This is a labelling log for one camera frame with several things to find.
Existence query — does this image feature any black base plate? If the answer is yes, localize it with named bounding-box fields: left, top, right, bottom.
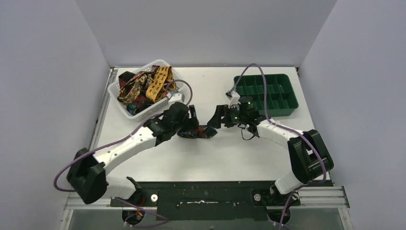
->
left=110, top=181, right=301, bottom=224

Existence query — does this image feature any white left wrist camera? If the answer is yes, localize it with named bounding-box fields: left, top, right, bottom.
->
left=168, top=92, right=184, bottom=104

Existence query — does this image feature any brown paisley tie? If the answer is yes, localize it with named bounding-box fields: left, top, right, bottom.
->
left=117, top=71, right=155, bottom=105

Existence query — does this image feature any yellow patterned tie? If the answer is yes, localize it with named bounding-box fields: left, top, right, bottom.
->
left=146, top=66, right=178, bottom=103

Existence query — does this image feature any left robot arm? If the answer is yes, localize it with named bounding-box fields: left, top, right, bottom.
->
left=67, top=102, right=196, bottom=206

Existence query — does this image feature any aluminium frame rail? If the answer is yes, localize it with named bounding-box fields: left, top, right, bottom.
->
left=59, top=186, right=354, bottom=230

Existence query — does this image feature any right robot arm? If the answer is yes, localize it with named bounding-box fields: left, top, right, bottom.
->
left=208, top=96, right=334, bottom=195

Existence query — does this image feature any dark blue floral tie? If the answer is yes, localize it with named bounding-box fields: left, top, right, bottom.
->
left=177, top=125, right=217, bottom=139

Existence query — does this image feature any green compartment tray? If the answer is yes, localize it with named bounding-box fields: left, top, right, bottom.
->
left=234, top=74, right=299, bottom=117

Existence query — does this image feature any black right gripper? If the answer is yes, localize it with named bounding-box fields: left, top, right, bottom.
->
left=207, top=104, right=247, bottom=130

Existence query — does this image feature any dark red tie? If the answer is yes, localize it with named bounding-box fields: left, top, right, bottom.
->
left=118, top=71, right=135, bottom=89

